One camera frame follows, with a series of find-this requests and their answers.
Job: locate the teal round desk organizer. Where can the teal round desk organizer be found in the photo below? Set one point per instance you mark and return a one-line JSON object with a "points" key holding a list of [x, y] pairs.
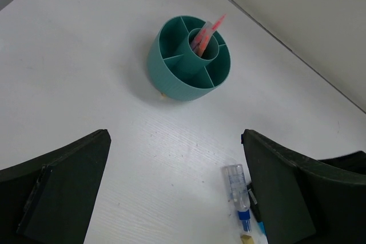
{"points": [[176, 70]]}

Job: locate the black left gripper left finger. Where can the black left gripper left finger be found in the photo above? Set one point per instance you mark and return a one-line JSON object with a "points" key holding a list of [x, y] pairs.
{"points": [[50, 198]]}

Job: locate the thin pink pen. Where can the thin pink pen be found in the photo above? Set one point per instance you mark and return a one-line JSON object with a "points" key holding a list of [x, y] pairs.
{"points": [[217, 24]]}

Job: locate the pink highlighter clear cap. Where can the pink highlighter clear cap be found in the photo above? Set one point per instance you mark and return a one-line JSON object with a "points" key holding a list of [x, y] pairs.
{"points": [[198, 37]]}

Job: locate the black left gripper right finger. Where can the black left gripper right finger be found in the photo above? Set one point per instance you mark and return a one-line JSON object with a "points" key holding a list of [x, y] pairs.
{"points": [[304, 200]]}

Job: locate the clear glue bottle blue cap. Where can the clear glue bottle blue cap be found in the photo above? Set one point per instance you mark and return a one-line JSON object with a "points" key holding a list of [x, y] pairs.
{"points": [[239, 194]]}

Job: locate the small yellow eraser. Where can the small yellow eraser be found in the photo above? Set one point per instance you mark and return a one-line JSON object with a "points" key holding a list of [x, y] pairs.
{"points": [[247, 239]]}

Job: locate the black marker blue cap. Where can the black marker blue cap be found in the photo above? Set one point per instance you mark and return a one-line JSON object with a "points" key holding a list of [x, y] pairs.
{"points": [[255, 208]]}

